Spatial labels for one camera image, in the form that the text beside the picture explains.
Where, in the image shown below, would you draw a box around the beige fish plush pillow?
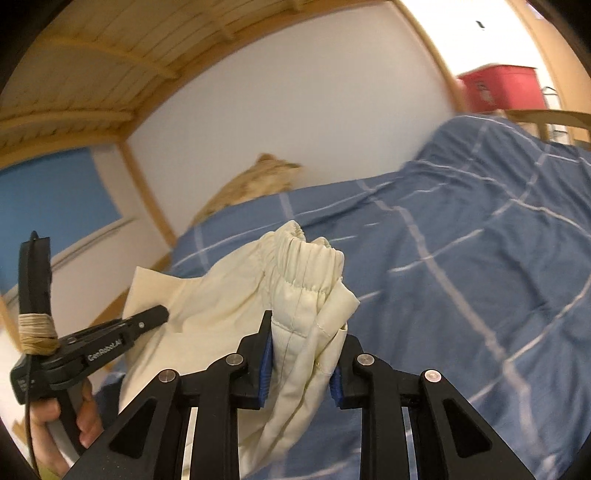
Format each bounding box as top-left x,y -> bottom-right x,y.
187,153 -> 303,232

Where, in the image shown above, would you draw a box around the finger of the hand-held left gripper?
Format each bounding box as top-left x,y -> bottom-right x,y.
122,305 -> 170,339

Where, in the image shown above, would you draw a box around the blue checked blanket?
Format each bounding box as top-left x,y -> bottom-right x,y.
95,115 -> 591,480

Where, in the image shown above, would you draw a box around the red storage bin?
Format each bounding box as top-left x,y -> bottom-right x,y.
457,65 -> 546,114

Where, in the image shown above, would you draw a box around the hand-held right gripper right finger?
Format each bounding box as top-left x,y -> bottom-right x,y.
330,323 -> 536,480

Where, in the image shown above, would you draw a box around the person's left hand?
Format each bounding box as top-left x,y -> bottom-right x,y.
30,378 -> 105,480

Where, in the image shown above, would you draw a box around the wooden bed frame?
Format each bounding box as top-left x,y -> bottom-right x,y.
0,0 -> 591,439

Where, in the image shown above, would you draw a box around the blue wall poster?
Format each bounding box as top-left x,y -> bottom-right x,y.
0,148 -> 123,296

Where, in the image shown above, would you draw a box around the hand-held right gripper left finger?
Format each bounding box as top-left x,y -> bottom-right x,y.
62,310 -> 274,480

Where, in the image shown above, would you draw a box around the cream pants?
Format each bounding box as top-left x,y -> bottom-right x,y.
119,220 -> 361,480

